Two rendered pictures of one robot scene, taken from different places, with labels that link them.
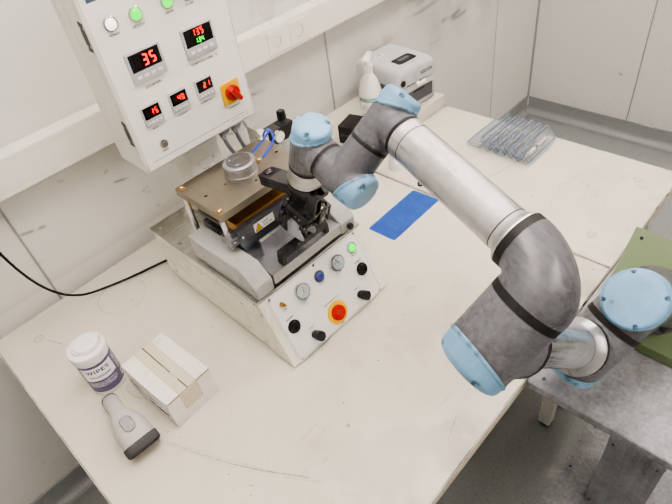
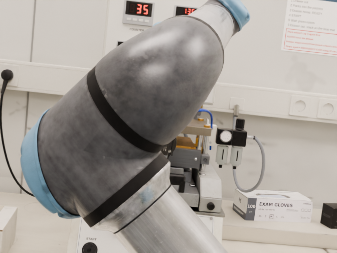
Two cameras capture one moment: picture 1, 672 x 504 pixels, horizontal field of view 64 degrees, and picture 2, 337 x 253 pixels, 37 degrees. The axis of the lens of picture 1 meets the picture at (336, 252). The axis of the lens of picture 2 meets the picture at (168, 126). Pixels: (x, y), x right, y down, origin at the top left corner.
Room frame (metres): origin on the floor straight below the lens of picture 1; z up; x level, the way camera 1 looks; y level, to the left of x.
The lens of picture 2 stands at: (0.07, -0.62, 1.25)
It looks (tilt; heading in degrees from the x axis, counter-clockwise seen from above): 7 degrees down; 36
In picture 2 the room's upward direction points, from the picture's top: 6 degrees clockwise
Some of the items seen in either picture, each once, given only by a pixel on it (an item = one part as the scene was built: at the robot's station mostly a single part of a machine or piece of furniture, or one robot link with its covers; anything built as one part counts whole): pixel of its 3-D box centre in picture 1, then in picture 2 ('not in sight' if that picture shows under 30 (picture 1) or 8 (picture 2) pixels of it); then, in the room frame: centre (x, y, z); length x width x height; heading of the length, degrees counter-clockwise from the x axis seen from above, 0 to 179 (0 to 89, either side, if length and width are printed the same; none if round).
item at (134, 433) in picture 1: (121, 419); not in sight; (0.70, 0.53, 0.79); 0.20 x 0.08 x 0.08; 40
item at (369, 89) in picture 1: (369, 89); not in sight; (1.81, -0.22, 0.92); 0.09 x 0.08 x 0.25; 161
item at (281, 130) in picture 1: (280, 138); (229, 143); (1.35, 0.10, 1.05); 0.15 x 0.05 x 0.15; 130
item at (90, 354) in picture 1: (96, 362); not in sight; (0.85, 0.61, 0.82); 0.09 x 0.09 x 0.15
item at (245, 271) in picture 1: (229, 261); not in sight; (0.97, 0.25, 0.96); 0.25 x 0.05 x 0.07; 40
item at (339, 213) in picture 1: (314, 202); (205, 185); (1.14, 0.03, 0.96); 0.26 x 0.05 x 0.07; 40
